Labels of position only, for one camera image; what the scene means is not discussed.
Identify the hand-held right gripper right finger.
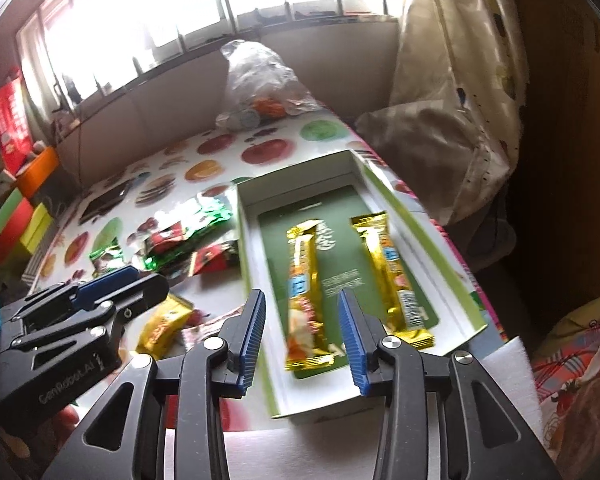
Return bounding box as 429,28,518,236
337,289,563,480

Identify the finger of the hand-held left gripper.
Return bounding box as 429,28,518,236
10,274,170,361
12,266,141,326

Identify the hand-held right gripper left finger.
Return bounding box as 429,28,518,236
40,289,267,480

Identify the green snack packet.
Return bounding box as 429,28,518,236
180,199,233,241
145,252,191,281
90,240,131,276

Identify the small yellow candy packet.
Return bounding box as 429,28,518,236
136,294,195,361

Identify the red black snack packet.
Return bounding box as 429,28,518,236
147,222,201,257
187,241,240,276

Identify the long gold snack bar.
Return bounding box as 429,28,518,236
285,221,337,372
349,212,437,350

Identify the white cardboard box green inside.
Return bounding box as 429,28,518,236
235,149,488,420

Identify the pale red candy packet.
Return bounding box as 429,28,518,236
181,306,245,351

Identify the black white striped box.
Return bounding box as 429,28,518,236
20,252,48,286

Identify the black smartphone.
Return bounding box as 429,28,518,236
79,180,133,224

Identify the yellow box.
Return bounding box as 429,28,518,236
19,204,60,256

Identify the orange box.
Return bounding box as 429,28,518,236
17,147,61,198

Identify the white foam sheet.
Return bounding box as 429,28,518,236
162,335,538,480

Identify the red paper bag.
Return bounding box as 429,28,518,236
0,67,36,173

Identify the fruit print tablecloth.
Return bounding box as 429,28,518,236
22,105,508,480

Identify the orange snack packet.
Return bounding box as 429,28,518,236
254,97,286,118

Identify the printed blanket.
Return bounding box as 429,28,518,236
530,290,600,461

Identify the clear plastic bag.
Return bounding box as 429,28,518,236
217,40,323,131

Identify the window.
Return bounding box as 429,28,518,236
15,0,401,106

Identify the beige printed curtain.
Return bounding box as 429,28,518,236
355,0,531,226

